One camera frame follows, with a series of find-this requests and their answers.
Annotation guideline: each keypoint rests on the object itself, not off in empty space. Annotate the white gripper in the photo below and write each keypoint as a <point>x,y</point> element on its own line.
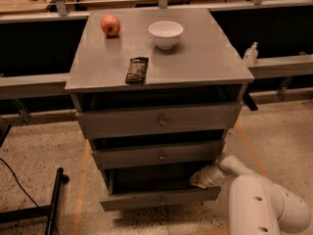
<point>206,174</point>

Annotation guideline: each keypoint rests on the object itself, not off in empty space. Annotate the grey bottom drawer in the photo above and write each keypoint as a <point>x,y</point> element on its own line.
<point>154,186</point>

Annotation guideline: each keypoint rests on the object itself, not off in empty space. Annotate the grey drawer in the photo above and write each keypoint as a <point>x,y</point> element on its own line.
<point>154,186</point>
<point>158,120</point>
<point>158,154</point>

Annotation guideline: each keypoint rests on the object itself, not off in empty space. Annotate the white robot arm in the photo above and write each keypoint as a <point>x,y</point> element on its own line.
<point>256,205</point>

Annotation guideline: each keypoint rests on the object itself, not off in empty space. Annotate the grey middle drawer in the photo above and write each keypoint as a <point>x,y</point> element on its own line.
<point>158,154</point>

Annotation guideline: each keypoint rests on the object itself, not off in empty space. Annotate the grey top drawer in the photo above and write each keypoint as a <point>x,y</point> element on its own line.
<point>158,120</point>

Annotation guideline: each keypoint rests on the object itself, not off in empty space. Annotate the grey wooden drawer cabinet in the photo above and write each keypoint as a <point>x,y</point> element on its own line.
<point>202,68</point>

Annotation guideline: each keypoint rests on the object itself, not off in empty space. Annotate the clear sanitizer bottle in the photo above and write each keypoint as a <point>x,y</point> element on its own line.
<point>250,55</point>

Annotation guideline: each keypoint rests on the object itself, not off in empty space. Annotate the white bowl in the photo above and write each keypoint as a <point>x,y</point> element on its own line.
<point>165,34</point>

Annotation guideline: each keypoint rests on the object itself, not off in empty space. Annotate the black metal stand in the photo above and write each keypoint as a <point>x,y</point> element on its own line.
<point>48,211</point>

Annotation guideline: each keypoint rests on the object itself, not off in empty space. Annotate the red apple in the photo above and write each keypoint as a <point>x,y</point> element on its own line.
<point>110,25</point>

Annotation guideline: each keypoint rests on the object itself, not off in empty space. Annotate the grey metal railing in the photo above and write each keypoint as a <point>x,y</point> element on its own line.
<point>44,85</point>

